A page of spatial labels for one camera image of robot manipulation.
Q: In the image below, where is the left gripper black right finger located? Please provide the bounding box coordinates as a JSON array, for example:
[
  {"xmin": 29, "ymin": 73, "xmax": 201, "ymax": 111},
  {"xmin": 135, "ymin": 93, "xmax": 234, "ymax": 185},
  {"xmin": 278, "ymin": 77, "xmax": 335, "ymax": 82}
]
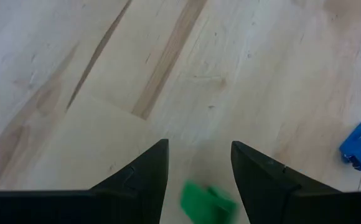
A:
[{"xmin": 231, "ymin": 141, "xmax": 361, "ymax": 224}]

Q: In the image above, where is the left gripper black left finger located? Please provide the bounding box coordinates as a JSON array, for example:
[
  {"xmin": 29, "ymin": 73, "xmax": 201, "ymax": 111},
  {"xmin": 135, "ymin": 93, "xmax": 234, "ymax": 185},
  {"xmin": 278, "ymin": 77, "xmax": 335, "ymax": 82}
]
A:
[{"xmin": 0, "ymin": 139, "xmax": 170, "ymax": 224}]

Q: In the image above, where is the green stapler remover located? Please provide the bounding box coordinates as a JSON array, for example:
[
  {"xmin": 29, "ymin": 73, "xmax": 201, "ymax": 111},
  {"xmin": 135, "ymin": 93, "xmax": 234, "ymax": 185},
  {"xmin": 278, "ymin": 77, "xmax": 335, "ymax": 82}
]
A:
[{"xmin": 180, "ymin": 180, "xmax": 239, "ymax": 224}]

